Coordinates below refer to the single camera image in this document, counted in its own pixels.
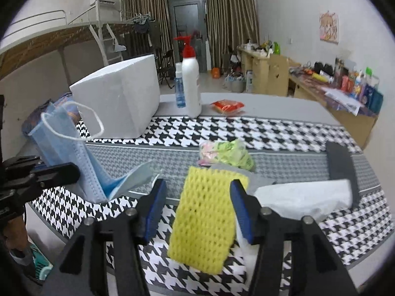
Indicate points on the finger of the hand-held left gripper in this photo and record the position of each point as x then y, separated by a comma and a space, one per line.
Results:
58, 174
21, 164

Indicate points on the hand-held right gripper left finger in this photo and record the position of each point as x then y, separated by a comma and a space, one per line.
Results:
154, 212

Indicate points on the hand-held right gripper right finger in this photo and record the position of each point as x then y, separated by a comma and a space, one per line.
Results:
242, 212

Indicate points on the blue face mask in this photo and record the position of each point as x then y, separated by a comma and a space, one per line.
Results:
68, 148

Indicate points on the yellow foam net sleeve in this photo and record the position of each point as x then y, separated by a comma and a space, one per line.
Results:
203, 222

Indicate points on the green pink plastic bag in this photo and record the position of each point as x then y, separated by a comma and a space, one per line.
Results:
228, 154

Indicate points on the white soft cloth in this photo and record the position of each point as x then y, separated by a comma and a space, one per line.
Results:
302, 197

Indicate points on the white foam box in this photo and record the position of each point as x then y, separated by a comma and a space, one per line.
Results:
123, 98

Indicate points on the dark grey foam pad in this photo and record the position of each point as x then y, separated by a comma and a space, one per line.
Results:
339, 160

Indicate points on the houndstooth table mat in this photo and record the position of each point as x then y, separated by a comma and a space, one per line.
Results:
277, 135

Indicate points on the red snack packet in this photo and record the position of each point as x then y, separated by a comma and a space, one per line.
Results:
226, 106

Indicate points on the blue spray bottle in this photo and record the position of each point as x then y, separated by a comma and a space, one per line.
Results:
180, 92

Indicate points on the large white metal bunk bed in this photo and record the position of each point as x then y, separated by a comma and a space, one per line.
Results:
46, 40

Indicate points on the grey bucket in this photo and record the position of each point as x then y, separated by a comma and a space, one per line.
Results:
234, 84

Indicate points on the white carton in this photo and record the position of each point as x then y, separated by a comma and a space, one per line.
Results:
250, 81

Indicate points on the white pump bottle red top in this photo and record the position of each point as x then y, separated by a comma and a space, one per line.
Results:
191, 83

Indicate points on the wooden desk patterned cover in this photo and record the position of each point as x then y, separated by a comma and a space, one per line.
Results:
348, 123

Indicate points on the wooden chair smiley cutout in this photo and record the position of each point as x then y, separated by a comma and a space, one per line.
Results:
277, 74

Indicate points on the light wooden drawer desk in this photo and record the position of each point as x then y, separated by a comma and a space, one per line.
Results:
251, 67

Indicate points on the black folding chair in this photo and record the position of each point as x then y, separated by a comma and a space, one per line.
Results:
166, 64

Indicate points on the white printed papers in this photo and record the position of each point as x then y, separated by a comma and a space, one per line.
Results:
339, 98

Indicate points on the yellow tube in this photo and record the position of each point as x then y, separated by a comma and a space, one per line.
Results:
321, 78

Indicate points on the black bag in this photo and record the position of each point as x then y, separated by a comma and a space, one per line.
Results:
324, 67

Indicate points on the dark hanging clothes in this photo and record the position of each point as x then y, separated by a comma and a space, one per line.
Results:
143, 30

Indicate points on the green bottle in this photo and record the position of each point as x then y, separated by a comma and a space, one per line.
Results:
277, 48

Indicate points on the row of toiletry bottles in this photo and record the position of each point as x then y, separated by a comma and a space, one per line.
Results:
361, 89

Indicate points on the small white metal bunk bed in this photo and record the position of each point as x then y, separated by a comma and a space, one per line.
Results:
135, 15

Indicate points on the brown curtain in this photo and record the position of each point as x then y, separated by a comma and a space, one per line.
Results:
231, 21
142, 0

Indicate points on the glass balcony door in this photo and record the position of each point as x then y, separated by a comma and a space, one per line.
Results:
186, 15

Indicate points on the pink wall poster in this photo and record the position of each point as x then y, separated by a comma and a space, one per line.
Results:
329, 27

